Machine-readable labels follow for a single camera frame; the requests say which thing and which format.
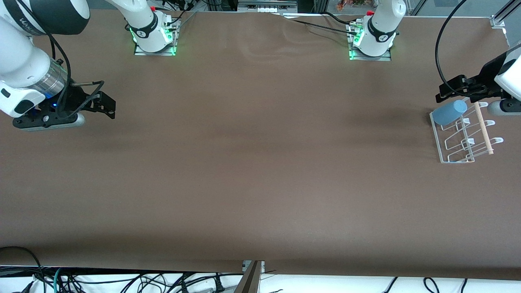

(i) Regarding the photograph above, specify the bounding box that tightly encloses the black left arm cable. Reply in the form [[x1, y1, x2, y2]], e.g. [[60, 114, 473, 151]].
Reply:
[[434, 0, 469, 98]]

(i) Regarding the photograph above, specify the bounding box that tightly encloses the dark angled beam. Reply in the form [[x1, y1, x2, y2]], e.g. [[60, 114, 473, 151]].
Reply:
[[234, 260, 263, 293]]

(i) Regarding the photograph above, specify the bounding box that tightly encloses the aluminium frame profile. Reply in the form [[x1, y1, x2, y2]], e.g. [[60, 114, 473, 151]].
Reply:
[[490, 0, 521, 30]]

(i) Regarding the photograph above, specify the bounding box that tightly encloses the blue plastic cup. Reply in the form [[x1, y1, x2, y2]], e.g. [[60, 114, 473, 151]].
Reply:
[[432, 99, 468, 126]]

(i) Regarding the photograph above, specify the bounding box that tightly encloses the brown table cover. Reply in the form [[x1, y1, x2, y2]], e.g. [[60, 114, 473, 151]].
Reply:
[[0, 8, 521, 281]]

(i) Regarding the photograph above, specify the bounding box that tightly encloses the white power strip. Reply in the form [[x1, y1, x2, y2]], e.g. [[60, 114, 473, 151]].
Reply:
[[237, 0, 298, 13]]

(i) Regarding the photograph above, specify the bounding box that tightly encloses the thick black looped cable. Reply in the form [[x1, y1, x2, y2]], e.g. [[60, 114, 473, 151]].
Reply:
[[0, 246, 44, 293]]

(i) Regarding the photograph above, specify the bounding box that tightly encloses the black cable on table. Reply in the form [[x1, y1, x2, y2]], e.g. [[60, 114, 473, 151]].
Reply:
[[280, 11, 361, 36]]

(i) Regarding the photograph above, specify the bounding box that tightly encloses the small metal bracket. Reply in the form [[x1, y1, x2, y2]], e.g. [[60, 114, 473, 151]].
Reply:
[[242, 260, 266, 274]]

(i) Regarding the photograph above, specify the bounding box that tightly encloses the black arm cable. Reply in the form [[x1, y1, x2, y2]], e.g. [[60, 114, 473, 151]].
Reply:
[[434, 0, 469, 98], [48, 33, 105, 117]]

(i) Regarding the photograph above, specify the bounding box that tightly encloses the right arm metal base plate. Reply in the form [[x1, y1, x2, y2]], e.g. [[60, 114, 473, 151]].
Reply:
[[134, 17, 180, 57]]

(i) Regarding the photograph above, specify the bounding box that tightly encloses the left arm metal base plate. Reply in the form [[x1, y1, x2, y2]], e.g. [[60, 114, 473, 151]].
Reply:
[[348, 21, 392, 62]]

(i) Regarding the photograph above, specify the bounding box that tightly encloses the white wire cup rack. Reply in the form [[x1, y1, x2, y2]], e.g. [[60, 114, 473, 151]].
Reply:
[[429, 102, 505, 164]]

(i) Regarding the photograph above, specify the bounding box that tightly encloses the teal cable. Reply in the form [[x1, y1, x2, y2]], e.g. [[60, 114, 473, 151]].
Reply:
[[52, 267, 65, 293]]

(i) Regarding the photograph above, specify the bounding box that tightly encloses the black cable with plug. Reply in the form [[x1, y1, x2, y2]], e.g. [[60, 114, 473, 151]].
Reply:
[[171, 272, 226, 293]]

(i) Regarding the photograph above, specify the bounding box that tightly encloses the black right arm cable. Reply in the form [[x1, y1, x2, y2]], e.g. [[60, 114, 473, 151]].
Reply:
[[48, 33, 105, 117]]

